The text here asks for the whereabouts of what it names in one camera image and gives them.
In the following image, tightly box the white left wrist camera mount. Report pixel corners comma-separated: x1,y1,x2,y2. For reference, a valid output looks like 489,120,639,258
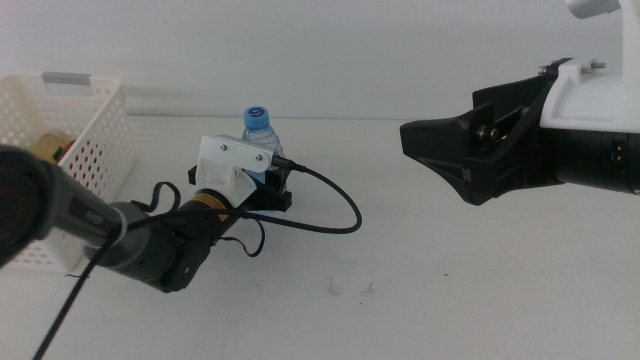
194,134,281,209

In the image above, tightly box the clear water bottle blue cap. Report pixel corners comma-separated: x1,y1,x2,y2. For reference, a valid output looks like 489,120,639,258
241,105,286,186

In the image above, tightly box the white perforated plastic basket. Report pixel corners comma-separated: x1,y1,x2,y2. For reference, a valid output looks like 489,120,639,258
0,72,137,274

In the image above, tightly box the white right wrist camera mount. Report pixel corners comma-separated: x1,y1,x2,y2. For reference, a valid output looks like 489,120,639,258
537,0,640,135

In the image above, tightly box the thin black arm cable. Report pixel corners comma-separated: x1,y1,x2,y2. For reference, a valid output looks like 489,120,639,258
130,181,267,259

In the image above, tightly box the yellow tea bottle white cap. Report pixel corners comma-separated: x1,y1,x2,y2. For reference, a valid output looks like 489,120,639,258
30,130,76,165

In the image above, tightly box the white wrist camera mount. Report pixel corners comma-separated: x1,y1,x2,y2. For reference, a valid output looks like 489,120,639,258
537,0,640,135
194,134,281,209

